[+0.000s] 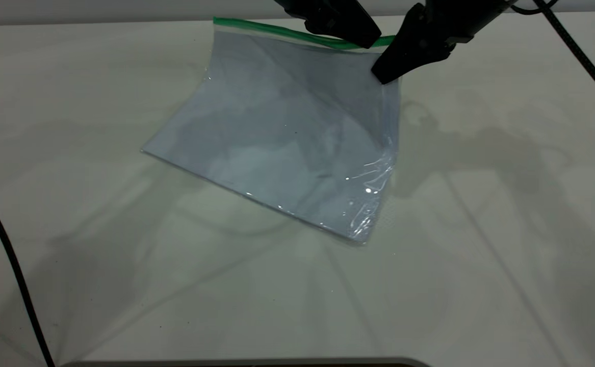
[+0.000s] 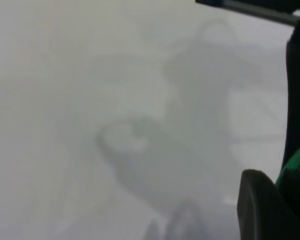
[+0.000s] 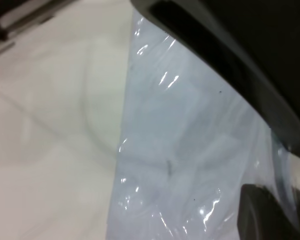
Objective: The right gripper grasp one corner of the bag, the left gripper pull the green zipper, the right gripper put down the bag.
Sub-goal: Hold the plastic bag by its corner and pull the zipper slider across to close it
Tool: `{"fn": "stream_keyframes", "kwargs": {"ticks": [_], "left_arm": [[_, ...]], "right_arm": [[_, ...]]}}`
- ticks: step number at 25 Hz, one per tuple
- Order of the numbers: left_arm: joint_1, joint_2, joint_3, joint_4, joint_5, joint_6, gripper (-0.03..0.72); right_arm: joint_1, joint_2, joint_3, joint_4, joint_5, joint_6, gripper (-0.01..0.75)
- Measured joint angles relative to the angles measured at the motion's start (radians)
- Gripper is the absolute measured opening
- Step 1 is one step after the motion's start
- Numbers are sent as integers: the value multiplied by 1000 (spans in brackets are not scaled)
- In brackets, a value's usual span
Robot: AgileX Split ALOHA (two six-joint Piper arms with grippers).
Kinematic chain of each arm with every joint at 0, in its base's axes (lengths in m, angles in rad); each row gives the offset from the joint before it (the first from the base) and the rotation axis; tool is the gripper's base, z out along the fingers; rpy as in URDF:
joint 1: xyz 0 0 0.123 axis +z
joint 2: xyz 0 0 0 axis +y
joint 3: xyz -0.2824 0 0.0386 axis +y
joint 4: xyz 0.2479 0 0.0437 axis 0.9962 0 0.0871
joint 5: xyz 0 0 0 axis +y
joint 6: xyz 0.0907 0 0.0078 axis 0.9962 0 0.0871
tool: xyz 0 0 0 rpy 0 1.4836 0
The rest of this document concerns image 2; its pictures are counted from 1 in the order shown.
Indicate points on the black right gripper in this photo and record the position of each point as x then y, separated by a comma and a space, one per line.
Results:
265, 6

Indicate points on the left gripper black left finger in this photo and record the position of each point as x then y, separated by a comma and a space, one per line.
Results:
262, 212

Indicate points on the transparent zip bag green strip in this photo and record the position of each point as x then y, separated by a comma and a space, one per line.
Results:
298, 155

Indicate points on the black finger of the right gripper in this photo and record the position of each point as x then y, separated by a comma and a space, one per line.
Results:
298, 87

